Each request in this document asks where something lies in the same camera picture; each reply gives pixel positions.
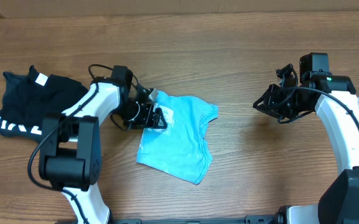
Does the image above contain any light blue printed t-shirt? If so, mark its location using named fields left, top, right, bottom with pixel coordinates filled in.
left=136, top=91, right=219, bottom=185

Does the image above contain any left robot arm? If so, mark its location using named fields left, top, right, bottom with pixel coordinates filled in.
left=31, top=65, right=167, bottom=223

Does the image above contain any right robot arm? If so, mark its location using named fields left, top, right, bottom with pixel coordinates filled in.
left=253, top=52, right=359, bottom=224

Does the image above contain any black folded t-shirt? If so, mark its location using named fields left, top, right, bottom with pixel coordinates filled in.
left=0, top=65, right=88, bottom=142

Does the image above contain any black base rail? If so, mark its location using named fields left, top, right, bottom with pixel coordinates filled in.
left=108, top=215, right=284, bottom=224

